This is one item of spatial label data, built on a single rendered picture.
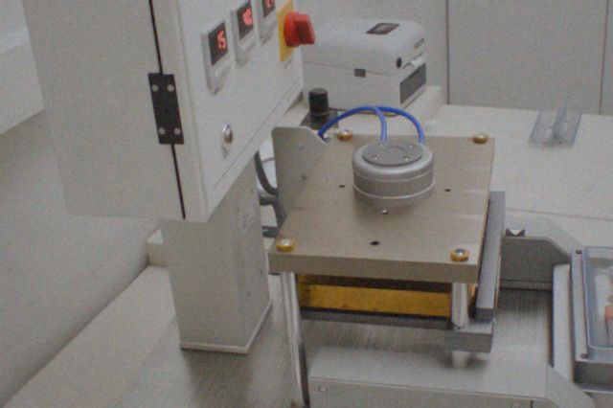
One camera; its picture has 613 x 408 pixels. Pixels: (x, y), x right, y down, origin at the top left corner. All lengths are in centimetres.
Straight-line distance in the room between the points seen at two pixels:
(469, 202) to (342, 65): 111
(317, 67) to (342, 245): 120
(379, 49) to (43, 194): 85
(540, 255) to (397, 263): 30
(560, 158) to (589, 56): 163
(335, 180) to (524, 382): 27
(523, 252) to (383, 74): 93
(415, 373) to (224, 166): 25
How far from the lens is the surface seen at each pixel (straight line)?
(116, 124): 71
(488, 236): 87
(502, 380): 77
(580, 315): 87
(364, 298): 79
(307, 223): 78
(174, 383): 91
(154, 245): 147
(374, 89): 187
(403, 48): 188
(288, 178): 103
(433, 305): 78
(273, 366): 91
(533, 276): 101
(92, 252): 139
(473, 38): 345
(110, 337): 133
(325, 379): 77
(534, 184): 168
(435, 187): 84
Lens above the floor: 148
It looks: 26 degrees down
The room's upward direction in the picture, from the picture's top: 5 degrees counter-clockwise
